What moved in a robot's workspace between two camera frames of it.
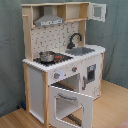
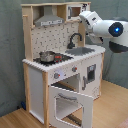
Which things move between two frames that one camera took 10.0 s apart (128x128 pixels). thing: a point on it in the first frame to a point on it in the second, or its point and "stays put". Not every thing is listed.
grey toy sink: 79,51 stays put
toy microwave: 97,11 to 73,11
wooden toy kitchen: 63,74 stays put
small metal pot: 47,56 stays put
